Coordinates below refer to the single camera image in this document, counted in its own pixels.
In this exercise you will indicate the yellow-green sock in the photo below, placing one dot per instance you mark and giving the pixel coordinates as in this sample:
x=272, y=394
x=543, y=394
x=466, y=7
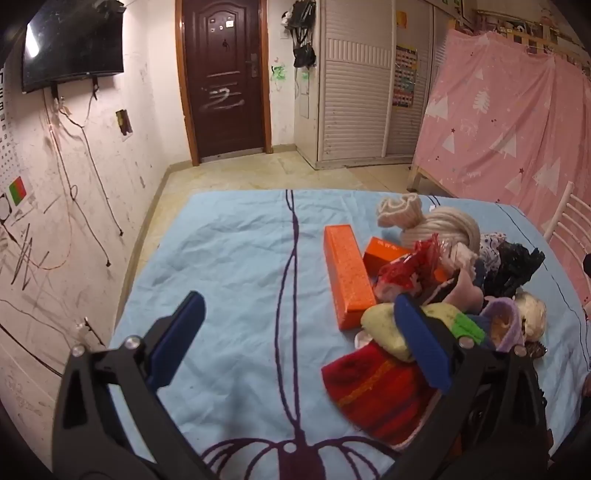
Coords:
x=385, y=325

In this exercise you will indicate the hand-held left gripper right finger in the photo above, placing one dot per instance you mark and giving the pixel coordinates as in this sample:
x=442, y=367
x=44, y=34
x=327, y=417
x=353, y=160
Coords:
x=425, y=341

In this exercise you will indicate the green and blue sock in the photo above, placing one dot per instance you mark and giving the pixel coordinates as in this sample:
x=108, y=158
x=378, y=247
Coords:
x=467, y=327

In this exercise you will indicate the dark brown door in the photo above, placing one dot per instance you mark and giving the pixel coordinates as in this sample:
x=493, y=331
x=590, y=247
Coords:
x=224, y=78

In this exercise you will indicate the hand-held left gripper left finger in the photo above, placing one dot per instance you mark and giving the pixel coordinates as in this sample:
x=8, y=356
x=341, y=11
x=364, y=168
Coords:
x=180, y=337

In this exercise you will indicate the white metal chair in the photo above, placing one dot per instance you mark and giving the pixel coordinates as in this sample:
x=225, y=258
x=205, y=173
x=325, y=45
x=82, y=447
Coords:
x=570, y=217

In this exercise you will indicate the light blue printed blanket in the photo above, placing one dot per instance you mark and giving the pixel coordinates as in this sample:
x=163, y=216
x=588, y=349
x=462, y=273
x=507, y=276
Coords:
x=221, y=258

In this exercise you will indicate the pink tree-print sheet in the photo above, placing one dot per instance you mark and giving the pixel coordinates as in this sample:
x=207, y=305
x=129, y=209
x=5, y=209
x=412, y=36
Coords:
x=498, y=129

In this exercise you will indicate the white louvred wardrobe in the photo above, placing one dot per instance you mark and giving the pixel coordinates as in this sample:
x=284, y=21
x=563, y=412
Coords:
x=355, y=92

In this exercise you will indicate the open wall socket box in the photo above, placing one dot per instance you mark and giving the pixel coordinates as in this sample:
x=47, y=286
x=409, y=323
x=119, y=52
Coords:
x=123, y=122

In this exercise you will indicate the beige knit hat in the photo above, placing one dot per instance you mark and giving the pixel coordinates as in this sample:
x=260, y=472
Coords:
x=399, y=210

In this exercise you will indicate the cream knitted sock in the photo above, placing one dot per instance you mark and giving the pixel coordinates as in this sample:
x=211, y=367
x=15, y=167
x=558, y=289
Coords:
x=450, y=226

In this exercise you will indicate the hanging black bags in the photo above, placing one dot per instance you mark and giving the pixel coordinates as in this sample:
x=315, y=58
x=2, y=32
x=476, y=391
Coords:
x=302, y=32

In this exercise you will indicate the colourful chart poster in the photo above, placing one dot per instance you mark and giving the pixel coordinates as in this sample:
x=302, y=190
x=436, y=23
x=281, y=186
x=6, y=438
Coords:
x=405, y=76

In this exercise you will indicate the yellow paper note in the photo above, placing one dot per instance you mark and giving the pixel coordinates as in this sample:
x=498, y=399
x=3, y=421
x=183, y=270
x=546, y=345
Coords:
x=401, y=18

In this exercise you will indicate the red plastic wrapper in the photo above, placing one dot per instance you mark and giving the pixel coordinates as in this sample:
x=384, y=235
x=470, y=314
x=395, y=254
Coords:
x=406, y=270

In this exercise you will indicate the long orange box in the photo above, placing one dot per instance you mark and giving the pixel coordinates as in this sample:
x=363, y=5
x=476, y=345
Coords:
x=348, y=272

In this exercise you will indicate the red striped sock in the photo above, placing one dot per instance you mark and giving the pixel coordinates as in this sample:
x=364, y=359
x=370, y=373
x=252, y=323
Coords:
x=374, y=392

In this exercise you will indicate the cream fluffy sock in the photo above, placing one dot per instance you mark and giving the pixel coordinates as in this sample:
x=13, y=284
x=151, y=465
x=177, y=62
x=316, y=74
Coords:
x=531, y=311

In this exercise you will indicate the eye chart poster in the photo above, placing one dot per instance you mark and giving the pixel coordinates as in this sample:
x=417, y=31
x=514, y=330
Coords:
x=2, y=106

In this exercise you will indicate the black wall television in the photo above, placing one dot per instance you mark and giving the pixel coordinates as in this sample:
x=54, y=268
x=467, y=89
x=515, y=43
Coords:
x=74, y=41

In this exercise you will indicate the red and green sticker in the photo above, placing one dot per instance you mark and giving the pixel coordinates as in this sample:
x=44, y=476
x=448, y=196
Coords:
x=17, y=190

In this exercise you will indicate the floral patterned cloth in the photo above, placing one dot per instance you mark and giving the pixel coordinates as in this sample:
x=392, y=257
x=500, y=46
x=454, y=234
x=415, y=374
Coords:
x=491, y=244

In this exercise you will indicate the small orange box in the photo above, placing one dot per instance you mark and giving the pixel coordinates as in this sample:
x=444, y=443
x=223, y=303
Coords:
x=383, y=251

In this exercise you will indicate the pink sock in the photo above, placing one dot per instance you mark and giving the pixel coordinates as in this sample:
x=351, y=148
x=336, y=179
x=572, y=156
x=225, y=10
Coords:
x=461, y=290

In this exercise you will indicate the purple slipper sock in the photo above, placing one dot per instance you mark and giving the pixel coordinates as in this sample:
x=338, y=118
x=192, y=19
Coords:
x=508, y=307

